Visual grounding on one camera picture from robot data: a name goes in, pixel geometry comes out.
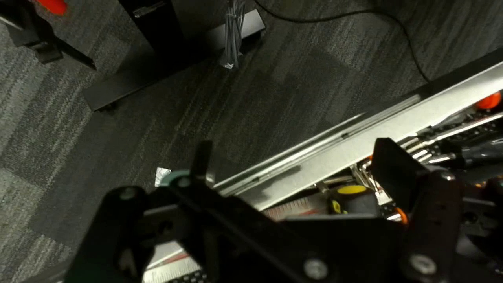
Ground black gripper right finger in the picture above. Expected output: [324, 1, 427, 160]
[370, 136, 464, 283]

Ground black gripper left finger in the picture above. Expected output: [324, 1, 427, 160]
[65, 138, 224, 283]

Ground black yellow stubby screwdriver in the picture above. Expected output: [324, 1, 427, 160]
[323, 180, 372, 217]

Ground silver metal tool drawer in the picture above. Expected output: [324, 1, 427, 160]
[141, 48, 503, 283]

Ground silver wrench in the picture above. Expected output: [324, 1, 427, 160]
[400, 110, 503, 161]

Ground black flat stand base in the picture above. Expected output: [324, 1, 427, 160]
[82, 0, 268, 113]

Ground orange red object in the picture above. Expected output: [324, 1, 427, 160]
[35, 0, 71, 15]

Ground orange-handled pliers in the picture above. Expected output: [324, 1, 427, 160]
[474, 89, 503, 113]

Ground long black floor cable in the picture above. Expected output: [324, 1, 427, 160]
[254, 0, 434, 84]

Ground silver metal post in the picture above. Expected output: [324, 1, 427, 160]
[219, 0, 247, 70]

